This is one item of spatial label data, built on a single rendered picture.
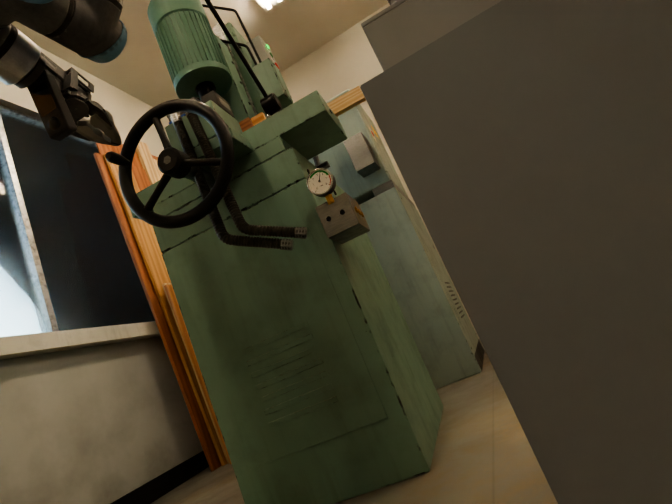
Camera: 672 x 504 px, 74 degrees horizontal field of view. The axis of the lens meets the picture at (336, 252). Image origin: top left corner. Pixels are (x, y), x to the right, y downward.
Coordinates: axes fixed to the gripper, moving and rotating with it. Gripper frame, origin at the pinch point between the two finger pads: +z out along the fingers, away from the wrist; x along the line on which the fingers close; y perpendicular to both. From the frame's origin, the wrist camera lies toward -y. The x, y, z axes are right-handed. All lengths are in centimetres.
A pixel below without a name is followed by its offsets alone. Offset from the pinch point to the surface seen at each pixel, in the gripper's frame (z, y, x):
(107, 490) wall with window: 108, -39, 117
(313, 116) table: 23.8, 4.0, -37.9
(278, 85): 43, 48, -26
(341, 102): 36, 17, -44
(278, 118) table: 22.3, 7.9, -29.6
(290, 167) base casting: 26.8, -4.4, -27.6
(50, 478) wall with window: 82, -34, 118
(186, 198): 24.6, 1.5, 1.5
